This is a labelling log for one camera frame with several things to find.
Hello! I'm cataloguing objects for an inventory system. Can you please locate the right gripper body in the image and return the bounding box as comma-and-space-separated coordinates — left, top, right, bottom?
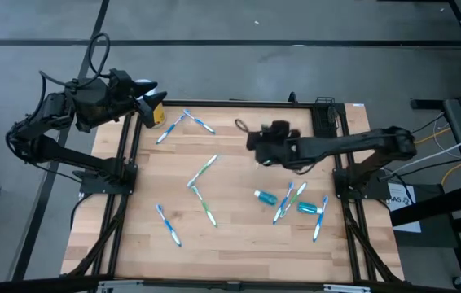
245, 120, 301, 168

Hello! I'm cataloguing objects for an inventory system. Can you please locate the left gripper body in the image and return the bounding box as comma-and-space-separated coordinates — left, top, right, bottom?
107, 68, 143, 121

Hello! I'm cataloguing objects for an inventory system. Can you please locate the blue and white toothbrush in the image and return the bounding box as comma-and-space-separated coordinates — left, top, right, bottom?
312, 195, 330, 243
156, 114, 187, 146
182, 108, 217, 136
272, 181, 296, 225
155, 203, 183, 248

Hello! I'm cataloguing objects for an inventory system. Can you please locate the teal toothpaste tube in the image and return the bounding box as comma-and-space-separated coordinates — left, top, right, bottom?
253, 189, 279, 207
296, 201, 324, 216

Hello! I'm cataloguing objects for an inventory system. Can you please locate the green and white toothbrush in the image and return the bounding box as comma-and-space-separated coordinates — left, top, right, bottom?
191, 185, 219, 229
186, 153, 219, 189
279, 181, 309, 219

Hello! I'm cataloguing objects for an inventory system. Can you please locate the yellow canister with white lid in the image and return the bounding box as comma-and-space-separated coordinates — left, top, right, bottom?
134, 78, 168, 129

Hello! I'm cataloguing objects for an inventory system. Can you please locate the white paper sign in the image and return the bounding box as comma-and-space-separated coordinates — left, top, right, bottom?
387, 181, 422, 234

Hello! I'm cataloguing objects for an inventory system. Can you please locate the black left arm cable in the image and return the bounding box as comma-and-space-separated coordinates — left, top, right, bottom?
38, 32, 112, 89

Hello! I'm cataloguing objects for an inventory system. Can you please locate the black wire basket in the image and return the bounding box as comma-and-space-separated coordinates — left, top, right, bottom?
310, 96, 340, 139

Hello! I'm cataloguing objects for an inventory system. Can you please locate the yellow hanging cable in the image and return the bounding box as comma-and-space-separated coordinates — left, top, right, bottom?
413, 126, 461, 187

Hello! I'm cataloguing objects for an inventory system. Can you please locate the white cable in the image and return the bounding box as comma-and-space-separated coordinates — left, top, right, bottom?
388, 125, 461, 176

